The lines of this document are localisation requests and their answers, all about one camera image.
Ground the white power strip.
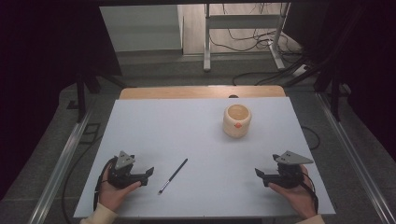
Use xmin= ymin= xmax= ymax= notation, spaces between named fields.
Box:
xmin=292 ymin=63 xmax=311 ymax=77

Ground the black metal stand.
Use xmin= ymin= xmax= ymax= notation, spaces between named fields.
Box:
xmin=66 ymin=73 xmax=129 ymax=124
xmin=313 ymin=66 xmax=344 ymax=122

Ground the right hand-held gripper black cable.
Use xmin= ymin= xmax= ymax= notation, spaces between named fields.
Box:
xmin=299 ymin=172 xmax=320 ymax=216

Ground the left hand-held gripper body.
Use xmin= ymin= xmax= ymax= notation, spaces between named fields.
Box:
xmin=106 ymin=150 xmax=140 ymax=189

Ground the hand-held gripper black cable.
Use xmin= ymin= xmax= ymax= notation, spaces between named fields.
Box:
xmin=299 ymin=172 xmax=320 ymax=216
xmin=92 ymin=157 xmax=118 ymax=213

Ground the long black cable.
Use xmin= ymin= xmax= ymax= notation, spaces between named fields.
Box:
xmin=61 ymin=135 xmax=104 ymax=224

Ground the cream ceramic cup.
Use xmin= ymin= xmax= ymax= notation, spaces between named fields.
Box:
xmin=222 ymin=103 xmax=252 ymax=139

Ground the white board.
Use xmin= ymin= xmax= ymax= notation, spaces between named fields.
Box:
xmin=73 ymin=96 xmax=336 ymax=218

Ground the white cabinet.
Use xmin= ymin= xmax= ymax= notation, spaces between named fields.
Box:
xmin=99 ymin=4 xmax=185 ymax=52

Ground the left hand-held gripper black cable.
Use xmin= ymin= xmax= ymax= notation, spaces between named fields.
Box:
xmin=92 ymin=157 xmax=118 ymax=213

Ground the black floor cable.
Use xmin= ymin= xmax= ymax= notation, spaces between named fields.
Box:
xmin=232 ymin=69 xmax=295 ymax=87

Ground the black looped cable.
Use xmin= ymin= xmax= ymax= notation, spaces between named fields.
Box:
xmin=300 ymin=125 xmax=321 ymax=151

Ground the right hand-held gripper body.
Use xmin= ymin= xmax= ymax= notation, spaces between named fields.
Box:
xmin=272 ymin=150 xmax=315 ymax=189

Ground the person's right hand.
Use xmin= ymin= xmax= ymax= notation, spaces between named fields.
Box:
xmin=268 ymin=164 xmax=318 ymax=220

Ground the aluminium rail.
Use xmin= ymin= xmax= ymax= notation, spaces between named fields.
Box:
xmin=27 ymin=108 xmax=94 ymax=224
xmin=316 ymin=92 xmax=396 ymax=224

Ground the wooden table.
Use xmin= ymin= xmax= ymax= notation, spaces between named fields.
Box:
xmin=119 ymin=85 xmax=287 ymax=101

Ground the black thin brush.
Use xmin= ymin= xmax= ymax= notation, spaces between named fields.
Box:
xmin=157 ymin=158 xmax=189 ymax=196

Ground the person's left hand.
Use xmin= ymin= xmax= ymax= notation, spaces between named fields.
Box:
xmin=98 ymin=163 xmax=143 ymax=213

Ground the tangle of black floor cables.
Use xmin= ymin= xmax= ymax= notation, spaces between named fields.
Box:
xmin=207 ymin=3 xmax=304 ymax=54

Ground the black floor bracket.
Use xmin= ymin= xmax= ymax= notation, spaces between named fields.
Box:
xmin=78 ymin=122 xmax=102 ymax=145

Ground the white metal desk frame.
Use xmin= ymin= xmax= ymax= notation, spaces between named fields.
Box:
xmin=203 ymin=3 xmax=292 ymax=73

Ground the dark curtain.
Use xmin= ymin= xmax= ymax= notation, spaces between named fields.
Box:
xmin=281 ymin=0 xmax=396 ymax=154
xmin=0 ymin=0 xmax=123 ymax=201

